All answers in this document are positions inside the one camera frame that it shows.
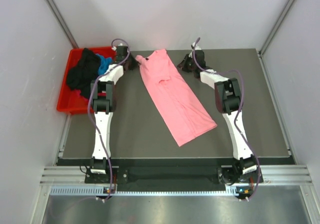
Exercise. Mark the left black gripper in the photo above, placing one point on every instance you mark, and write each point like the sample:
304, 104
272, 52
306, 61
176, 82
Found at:
134, 64

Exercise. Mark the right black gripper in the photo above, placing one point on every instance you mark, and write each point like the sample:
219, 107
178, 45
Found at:
182, 65

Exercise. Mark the pink t shirt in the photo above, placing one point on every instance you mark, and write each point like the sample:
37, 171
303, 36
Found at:
182, 112

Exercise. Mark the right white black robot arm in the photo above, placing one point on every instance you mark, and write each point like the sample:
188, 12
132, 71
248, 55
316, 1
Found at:
229, 101

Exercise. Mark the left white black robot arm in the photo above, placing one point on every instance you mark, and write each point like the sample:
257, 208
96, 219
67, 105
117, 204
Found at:
101, 108

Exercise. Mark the blue t shirt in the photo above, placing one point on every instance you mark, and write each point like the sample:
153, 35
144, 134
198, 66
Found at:
105, 62

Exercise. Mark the black t shirt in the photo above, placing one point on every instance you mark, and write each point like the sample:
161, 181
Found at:
81, 76

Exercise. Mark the magenta t shirt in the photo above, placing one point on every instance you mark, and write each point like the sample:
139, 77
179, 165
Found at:
79, 94

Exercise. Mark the red plastic bin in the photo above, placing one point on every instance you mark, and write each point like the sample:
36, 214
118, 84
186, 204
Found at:
68, 101

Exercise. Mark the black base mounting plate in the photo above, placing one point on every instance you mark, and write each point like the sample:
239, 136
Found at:
173, 174

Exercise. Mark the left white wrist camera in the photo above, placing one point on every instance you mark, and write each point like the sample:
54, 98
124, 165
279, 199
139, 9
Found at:
115, 47

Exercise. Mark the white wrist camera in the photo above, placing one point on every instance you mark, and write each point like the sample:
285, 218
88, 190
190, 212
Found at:
195, 47
115, 47

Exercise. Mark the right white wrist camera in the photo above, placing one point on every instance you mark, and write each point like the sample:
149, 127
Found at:
195, 47

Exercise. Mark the left corner aluminium post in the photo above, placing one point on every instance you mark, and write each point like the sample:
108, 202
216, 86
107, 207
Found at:
62, 23

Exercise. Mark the corner aluminium post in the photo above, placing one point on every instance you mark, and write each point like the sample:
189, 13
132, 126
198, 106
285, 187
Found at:
277, 25
62, 23

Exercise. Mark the slotted cable duct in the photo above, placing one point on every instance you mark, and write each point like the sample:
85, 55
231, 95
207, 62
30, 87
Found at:
103, 191

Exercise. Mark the right corner aluminium post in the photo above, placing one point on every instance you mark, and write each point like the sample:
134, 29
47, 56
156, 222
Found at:
277, 25

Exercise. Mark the aluminium frame rail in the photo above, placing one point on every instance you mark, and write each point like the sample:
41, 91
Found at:
273, 175

